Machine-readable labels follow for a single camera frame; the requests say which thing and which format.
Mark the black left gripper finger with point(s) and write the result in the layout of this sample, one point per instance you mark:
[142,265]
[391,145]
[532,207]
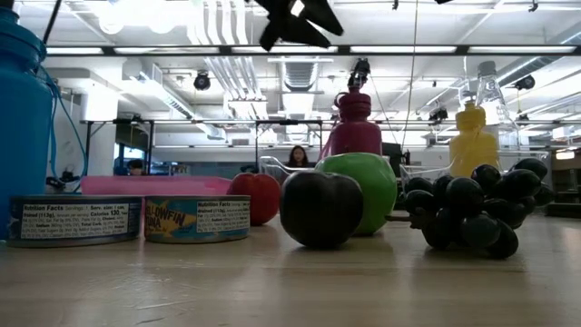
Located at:
[268,38]
[322,32]

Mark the purple squeeze bottle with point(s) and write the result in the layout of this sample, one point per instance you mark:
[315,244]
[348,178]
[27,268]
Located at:
[356,131]

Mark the red toy tomato green top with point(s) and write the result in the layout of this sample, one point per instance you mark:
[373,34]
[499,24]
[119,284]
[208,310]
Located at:
[256,200]

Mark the green toy apple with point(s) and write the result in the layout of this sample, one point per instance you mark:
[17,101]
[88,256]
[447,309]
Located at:
[374,191]

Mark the clear plastic bottle white cap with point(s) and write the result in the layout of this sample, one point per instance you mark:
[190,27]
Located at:
[492,100]

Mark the yellow squeeze bottle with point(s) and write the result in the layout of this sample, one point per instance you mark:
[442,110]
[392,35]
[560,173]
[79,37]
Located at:
[472,145]

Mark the black ceiling spotlight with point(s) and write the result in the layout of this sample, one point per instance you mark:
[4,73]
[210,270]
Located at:
[525,82]
[202,82]

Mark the person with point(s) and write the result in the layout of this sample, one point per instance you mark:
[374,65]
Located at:
[135,167]
[298,156]

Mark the clear plastic bin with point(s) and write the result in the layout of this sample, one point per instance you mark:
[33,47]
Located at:
[422,172]
[272,165]

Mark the dark purple toy plum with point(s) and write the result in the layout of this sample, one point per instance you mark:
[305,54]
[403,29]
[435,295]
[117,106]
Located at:
[320,209]

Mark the pink plastic bin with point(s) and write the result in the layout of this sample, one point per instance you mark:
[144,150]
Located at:
[154,185]

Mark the tuna can blue label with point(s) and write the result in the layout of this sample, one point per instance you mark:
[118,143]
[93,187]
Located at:
[75,221]
[197,220]

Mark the dark toy grape bunch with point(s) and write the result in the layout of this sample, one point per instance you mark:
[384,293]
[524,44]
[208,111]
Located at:
[463,213]

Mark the blue squeeze bottle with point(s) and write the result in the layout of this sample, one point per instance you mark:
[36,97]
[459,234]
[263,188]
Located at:
[22,136]

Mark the lit rectangular lamp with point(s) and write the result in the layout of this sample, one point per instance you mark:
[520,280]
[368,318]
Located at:
[565,155]

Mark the black overhead camera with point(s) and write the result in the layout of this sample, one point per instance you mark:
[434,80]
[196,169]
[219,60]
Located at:
[358,72]

